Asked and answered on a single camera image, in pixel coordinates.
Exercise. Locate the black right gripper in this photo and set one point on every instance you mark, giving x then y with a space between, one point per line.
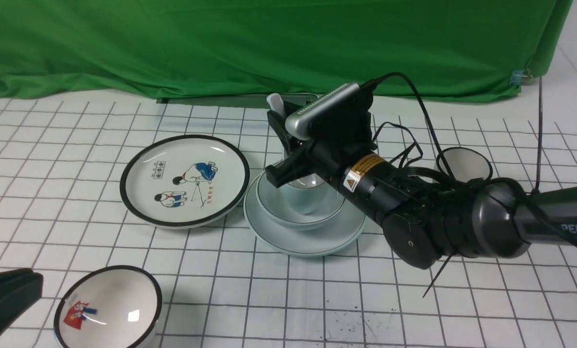
340 134

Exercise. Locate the pale blue cup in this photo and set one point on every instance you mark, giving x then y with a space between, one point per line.
305 194

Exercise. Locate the pale blue bowl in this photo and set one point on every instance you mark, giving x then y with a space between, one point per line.
272 203

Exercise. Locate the plain white ceramic spoon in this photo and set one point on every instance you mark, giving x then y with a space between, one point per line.
276 104

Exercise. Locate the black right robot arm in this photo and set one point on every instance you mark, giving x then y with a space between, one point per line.
424 213

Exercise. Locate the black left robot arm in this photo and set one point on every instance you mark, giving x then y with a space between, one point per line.
19 290

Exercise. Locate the grey metal bar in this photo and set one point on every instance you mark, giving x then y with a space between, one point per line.
251 100

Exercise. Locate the black-rimmed cartoon plate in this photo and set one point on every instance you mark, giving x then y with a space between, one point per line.
185 182

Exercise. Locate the pale blue plate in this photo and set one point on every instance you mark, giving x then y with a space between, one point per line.
326 231

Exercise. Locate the black-rimmed cartoon cup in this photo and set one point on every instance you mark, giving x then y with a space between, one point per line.
465 164

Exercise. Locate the green backdrop cloth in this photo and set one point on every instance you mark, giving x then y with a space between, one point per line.
452 50

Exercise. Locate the white grid tablecloth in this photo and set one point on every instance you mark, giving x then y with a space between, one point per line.
61 214

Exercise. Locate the blue binder clip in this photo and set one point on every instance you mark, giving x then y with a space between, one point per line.
520 77

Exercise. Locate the black-rimmed cartoon bowl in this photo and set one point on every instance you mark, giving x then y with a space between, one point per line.
113 307

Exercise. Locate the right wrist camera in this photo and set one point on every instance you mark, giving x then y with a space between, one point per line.
299 124

